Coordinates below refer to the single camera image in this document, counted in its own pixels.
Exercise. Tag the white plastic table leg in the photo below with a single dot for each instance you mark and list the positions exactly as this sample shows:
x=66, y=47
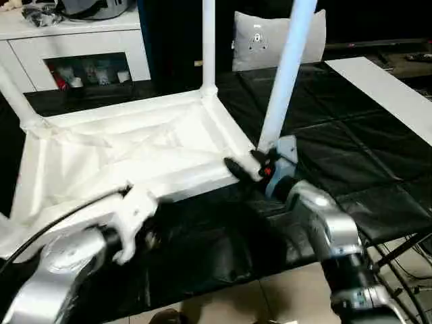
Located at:
x=18, y=98
x=208, y=44
x=287, y=77

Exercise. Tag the white plastic table top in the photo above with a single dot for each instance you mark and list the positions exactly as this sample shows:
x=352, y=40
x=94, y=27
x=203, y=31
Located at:
x=118, y=145

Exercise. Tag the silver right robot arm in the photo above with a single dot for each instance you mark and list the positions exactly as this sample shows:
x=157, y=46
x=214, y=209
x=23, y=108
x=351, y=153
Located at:
x=334, y=229

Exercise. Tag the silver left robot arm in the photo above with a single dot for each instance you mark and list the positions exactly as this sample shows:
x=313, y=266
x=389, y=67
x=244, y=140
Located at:
x=60, y=263

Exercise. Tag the grey pillow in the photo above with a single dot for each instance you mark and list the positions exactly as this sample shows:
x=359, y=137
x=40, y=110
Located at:
x=263, y=40

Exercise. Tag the white flat board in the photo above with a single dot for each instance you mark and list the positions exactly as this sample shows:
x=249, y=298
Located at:
x=381, y=91

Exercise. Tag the black cabinet with yellow label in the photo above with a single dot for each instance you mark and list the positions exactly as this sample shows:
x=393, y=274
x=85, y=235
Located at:
x=179, y=40

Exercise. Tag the black stand leg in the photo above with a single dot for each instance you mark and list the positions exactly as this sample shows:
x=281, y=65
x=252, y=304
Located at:
x=401, y=251

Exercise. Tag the small red item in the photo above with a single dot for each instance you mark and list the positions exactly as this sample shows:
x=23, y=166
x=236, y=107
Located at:
x=59, y=79

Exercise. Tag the black remote control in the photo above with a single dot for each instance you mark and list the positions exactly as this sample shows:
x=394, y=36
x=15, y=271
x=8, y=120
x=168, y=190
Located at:
x=418, y=56

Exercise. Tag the white cabinet with glass doors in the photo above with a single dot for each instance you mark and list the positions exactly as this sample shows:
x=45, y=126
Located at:
x=67, y=40

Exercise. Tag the dark round object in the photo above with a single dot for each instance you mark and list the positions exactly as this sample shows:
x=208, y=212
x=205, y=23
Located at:
x=98, y=8

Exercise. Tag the small tan toy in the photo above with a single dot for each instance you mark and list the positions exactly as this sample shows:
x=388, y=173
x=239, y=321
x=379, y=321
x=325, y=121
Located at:
x=11, y=4

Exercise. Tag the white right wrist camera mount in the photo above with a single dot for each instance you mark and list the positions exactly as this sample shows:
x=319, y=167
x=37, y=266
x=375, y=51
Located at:
x=287, y=152

